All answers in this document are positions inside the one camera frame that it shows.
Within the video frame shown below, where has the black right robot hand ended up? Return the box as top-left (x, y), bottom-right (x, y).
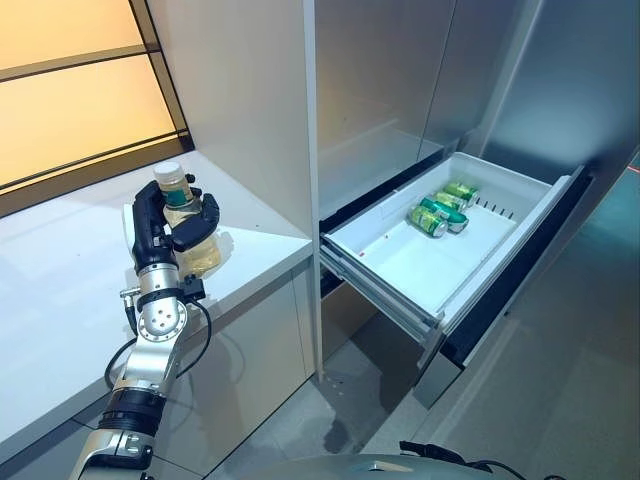
top-left (399, 439), bottom-right (459, 459)

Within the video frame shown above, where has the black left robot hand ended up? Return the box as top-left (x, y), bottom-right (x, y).
top-left (130, 179), bottom-right (222, 274)

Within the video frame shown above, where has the clear tea bottle green label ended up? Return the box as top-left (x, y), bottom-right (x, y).
top-left (152, 162), bottom-right (236, 276)

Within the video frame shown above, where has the steel fridge drawer white bin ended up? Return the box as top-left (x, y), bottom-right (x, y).
top-left (318, 151), bottom-right (596, 412)

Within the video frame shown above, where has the narrow steel fridge door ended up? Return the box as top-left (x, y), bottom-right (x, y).
top-left (419, 0), bottom-right (531, 166)

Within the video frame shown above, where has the white counter cabinet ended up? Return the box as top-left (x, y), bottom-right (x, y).
top-left (0, 149), bottom-right (321, 480)

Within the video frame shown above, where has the tall white divider panel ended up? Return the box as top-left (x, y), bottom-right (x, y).
top-left (147, 0), bottom-right (322, 382)

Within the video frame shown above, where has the green yellow drink can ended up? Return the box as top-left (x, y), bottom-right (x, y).
top-left (433, 191), bottom-right (469, 212)
top-left (409, 205), bottom-right (449, 238)
top-left (444, 180), bottom-right (480, 204)

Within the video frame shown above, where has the dark green drink can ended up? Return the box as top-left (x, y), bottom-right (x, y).
top-left (419, 196), bottom-right (469, 234)

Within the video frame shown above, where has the tall steel side cabinet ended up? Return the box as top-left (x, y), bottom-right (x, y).
top-left (464, 0), bottom-right (640, 451)

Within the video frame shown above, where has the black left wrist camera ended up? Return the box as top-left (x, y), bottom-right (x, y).
top-left (182, 273), bottom-right (207, 302)

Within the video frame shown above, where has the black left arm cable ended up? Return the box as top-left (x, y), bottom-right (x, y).
top-left (103, 299), bottom-right (214, 390)

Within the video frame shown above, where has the amber backlit window black frame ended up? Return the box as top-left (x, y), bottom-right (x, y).
top-left (0, 0), bottom-right (196, 219)

